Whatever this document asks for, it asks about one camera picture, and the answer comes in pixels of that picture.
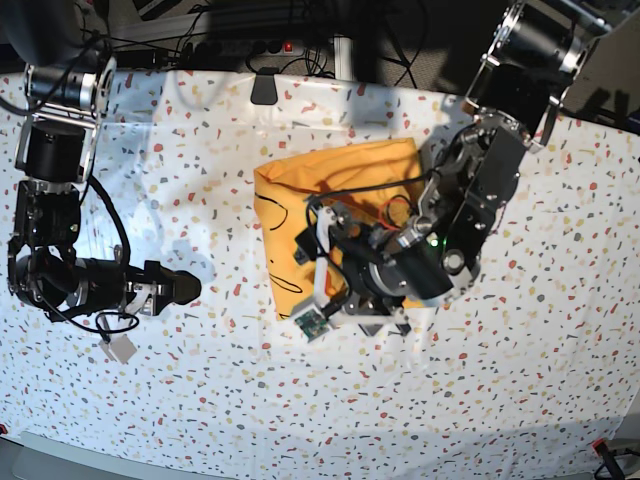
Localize white table leg post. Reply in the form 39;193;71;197
333;35;355;82

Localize black table clamp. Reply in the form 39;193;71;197
250;67;279;106

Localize terrazzo patterned tablecloth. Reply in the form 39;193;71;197
1;72;639;479

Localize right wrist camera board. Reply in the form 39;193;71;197
99;335;137;364

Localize power strip with red switch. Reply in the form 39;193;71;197
183;39;305;57

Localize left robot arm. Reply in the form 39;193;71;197
290;1;639;340

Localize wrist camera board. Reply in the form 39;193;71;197
294;308;330;342
99;335;137;364

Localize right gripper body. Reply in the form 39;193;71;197
119;264;168;316

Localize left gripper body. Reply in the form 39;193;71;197
292;197;413;337

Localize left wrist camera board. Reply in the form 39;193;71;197
294;308;330;342

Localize black cables under desk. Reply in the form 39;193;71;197
99;0;431;90

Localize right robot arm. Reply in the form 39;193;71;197
1;1;201;333

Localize yellow T-shirt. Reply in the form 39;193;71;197
253;138;431;322

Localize red clamp bottom right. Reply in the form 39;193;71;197
592;439;626;480

